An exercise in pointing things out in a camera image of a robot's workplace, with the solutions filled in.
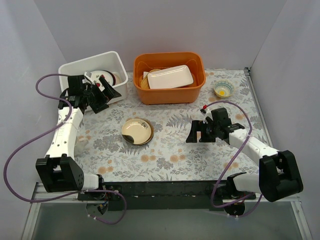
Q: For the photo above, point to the orange plastic bin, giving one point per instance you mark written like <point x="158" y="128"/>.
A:
<point x="163" y="60"/>

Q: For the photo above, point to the cream plate with black mark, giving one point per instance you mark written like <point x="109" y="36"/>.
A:
<point x="136" y="131"/>

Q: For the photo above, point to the floral table mat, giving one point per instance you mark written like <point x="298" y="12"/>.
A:
<point x="167" y="157"/>

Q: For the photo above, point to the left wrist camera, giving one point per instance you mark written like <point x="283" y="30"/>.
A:
<point x="88" y="77"/>

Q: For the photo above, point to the tan round plate in bin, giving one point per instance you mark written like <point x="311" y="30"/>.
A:
<point x="144" y="83"/>

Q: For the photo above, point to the pink plate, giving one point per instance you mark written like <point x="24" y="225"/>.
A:
<point x="118" y="79"/>

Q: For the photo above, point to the patterned small bowl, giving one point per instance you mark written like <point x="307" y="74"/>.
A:
<point x="224" y="88"/>

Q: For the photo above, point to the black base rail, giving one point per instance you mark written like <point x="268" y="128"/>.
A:
<point x="162" y="195"/>

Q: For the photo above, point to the white rectangular tray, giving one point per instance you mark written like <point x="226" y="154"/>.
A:
<point x="170" y="78"/>

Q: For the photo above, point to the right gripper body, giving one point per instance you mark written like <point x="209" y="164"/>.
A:
<point x="201" y="131"/>

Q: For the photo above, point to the brown glossy small plate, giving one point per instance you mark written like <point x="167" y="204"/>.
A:
<point x="151" y="135"/>

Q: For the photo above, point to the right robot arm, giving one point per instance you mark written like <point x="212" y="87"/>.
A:
<point x="278" y="174"/>

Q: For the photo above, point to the white ceramic mug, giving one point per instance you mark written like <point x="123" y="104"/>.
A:
<point x="81" y="143"/>

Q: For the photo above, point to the white plastic bin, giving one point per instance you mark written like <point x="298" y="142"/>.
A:
<point x="109" y="61"/>

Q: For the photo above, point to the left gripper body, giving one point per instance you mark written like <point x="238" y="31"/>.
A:
<point x="97" y="97"/>

